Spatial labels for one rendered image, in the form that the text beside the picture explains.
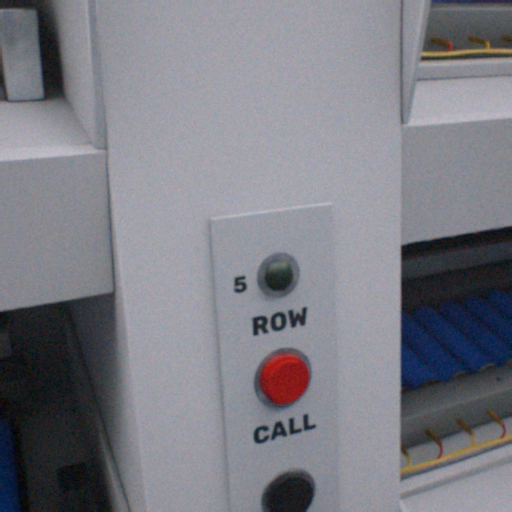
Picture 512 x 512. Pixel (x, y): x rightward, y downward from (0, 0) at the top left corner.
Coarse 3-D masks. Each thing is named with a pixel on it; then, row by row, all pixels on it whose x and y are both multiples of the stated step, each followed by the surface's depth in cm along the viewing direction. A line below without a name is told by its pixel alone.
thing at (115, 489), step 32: (64, 320) 34; (0, 352) 34; (64, 384) 36; (32, 416) 34; (64, 416) 34; (96, 416) 27; (32, 448) 32; (64, 448) 32; (96, 448) 28; (32, 480) 30; (64, 480) 27; (96, 480) 30
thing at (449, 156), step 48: (432, 0) 34; (480, 0) 36; (432, 48) 28; (480, 48) 29; (432, 96) 24; (480, 96) 24; (432, 144) 21; (480, 144) 22; (432, 192) 22; (480, 192) 23
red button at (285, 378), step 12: (276, 360) 20; (288, 360) 20; (300, 360) 20; (264, 372) 20; (276, 372) 20; (288, 372) 20; (300, 372) 20; (264, 384) 20; (276, 384) 20; (288, 384) 20; (300, 384) 20; (276, 396) 20; (288, 396) 20; (300, 396) 20
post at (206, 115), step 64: (128, 0) 16; (192, 0) 17; (256, 0) 18; (320, 0) 18; (384, 0) 19; (128, 64) 17; (192, 64) 17; (256, 64) 18; (320, 64) 19; (384, 64) 20; (128, 128) 17; (192, 128) 18; (256, 128) 18; (320, 128) 19; (384, 128) 20; (128, 192) 17; (192, 192) 18; (256, 192) 19; (320, 192) 20; (384, 192) 21; (128, 256) 18; (192, 256) 18; (384, 256) 21; (128, 320) 18; (192, 320) 19; (384, 320) 22; (128, 384) 19; (192, 384) 19; (384, 384) 22; (128, 448) 21; (192, 448) 20; (384, 448) 23
